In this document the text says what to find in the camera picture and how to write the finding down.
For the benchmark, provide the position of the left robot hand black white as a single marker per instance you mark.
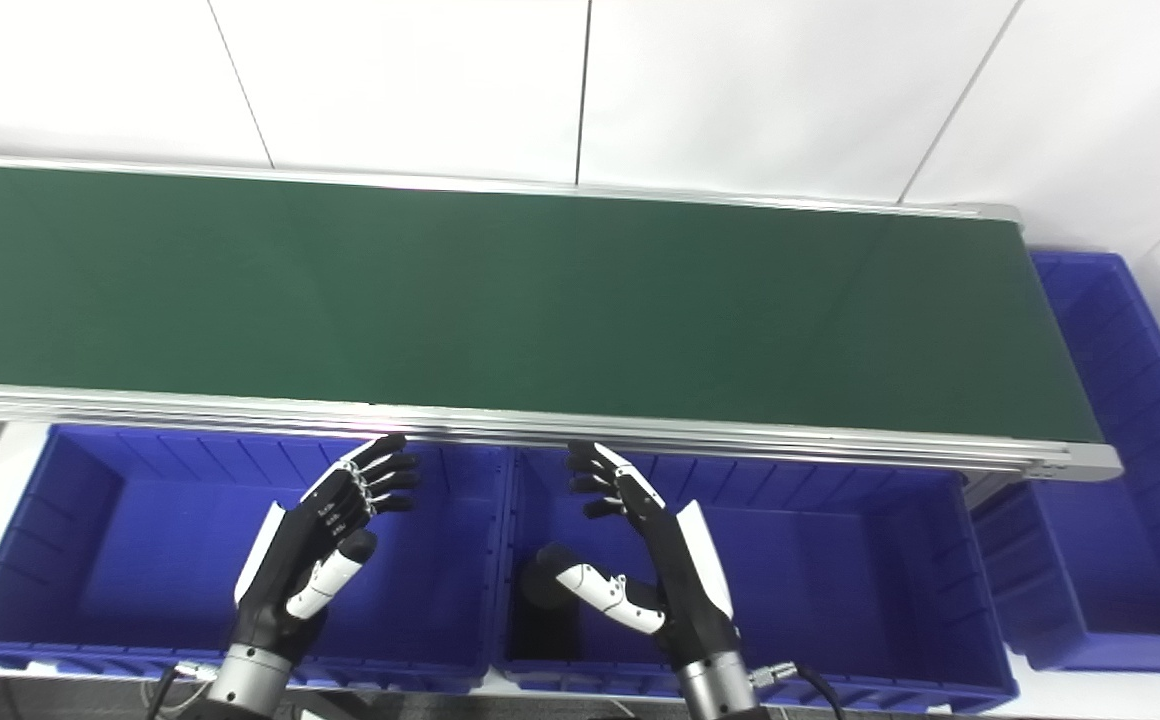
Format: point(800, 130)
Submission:
point(290, 560)

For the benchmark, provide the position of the green conveyor belt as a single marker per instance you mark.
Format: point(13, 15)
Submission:
point(540, 300)
point(640, 436)

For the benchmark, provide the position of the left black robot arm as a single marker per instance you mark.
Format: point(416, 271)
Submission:
point(245, 682)

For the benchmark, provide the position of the blue plastic bin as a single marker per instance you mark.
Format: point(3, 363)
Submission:
point(840, 580)
point(160, 560)
point(1140, 450)

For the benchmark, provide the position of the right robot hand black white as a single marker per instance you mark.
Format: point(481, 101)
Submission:
point(690, 590)

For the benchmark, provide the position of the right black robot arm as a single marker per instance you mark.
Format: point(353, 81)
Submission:
point(715, 692)

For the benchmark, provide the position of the black cylinder part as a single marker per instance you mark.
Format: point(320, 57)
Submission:
point(545, 625)

